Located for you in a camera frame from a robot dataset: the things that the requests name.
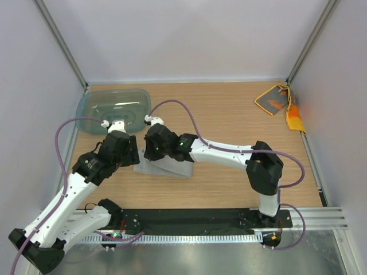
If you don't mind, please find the grey panda towel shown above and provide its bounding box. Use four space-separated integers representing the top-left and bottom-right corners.
133 147 193 178

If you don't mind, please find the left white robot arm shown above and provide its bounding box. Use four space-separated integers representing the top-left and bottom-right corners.
9 130 139 274

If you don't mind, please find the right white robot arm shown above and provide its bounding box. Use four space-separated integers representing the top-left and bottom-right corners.
144 123 283 227

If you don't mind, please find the teal plastic container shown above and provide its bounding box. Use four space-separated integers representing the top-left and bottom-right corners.
76 88 151 133

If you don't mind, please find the grey orange towel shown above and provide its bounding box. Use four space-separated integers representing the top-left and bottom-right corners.
254 84 306 135

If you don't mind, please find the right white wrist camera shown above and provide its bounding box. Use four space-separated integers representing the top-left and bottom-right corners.
144 115 164 127

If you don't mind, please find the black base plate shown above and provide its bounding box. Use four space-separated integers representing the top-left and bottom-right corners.
113 208 293 232

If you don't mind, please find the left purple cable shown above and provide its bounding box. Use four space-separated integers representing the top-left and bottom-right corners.
10 117 146 275

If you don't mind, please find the white slotted cable duct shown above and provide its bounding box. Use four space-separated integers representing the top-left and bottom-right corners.
80 233 263 245

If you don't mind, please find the aluminium rail frame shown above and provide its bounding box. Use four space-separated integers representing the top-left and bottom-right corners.
43 1 366 274

